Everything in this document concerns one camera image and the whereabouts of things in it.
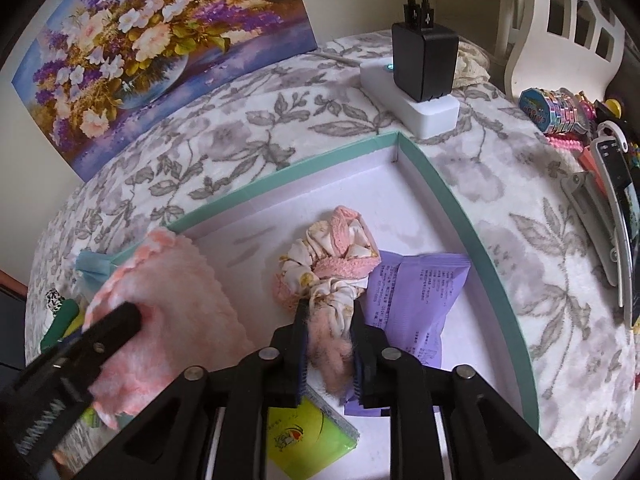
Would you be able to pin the pile of colourful hair accessories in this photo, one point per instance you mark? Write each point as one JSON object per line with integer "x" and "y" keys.
{"x": 612, "y": 185}

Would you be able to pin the white chair back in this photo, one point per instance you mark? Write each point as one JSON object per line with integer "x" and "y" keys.
{"x": 530, "y": 60}

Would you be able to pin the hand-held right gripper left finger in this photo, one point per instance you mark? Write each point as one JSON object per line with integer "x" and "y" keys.
{"x": 299, "y": 360}

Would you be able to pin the floral still life painting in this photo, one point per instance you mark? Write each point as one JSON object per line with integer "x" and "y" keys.
{"x": 150, "y": 35}

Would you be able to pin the grey floral blanket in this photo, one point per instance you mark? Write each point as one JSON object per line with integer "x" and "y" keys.
{"x": 525, "y": 185}

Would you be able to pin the blue face mask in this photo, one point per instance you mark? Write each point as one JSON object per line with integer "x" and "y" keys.
{"x": 92, "y": 266}

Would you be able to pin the black charger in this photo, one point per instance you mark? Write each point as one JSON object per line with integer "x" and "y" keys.
{"x": 425, "y": 60}

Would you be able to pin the pink floral fuzzy scrunchie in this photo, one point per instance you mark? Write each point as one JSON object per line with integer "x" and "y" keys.
{"x": 325, "y": 280}

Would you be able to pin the green and yellow sponge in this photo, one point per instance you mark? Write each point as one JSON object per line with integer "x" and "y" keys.
{"x": 60, "y": 324}

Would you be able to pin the pink striped fuzzy cloth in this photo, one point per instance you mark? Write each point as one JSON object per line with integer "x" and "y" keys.
{"x": 175, "y": 300}

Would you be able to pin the lime green wipes packet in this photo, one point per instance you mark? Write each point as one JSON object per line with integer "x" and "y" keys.
{"x": 310, "y": 435}

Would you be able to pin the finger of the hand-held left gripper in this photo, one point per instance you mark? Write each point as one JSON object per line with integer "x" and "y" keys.
{"x": 107, "y": 332}

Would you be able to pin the leopard print scrunchie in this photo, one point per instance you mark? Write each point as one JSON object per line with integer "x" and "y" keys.
{"x": 53, "y": 301}

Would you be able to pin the purple packet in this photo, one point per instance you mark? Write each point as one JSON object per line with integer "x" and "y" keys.
{"x": 415, "y": 305}

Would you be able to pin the white power strip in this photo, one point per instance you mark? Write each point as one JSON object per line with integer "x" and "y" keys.
{"x": 430, "y": 116}

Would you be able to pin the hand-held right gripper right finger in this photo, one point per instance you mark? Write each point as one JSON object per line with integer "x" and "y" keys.
{"x": 358, "y": 365}

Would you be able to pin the dark cabinet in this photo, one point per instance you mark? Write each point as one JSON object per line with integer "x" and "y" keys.
{"x": 10, "y": 320}

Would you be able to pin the teal rimmed white box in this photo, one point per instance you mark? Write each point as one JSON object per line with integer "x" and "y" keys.
{"x": 245, "y": 230}

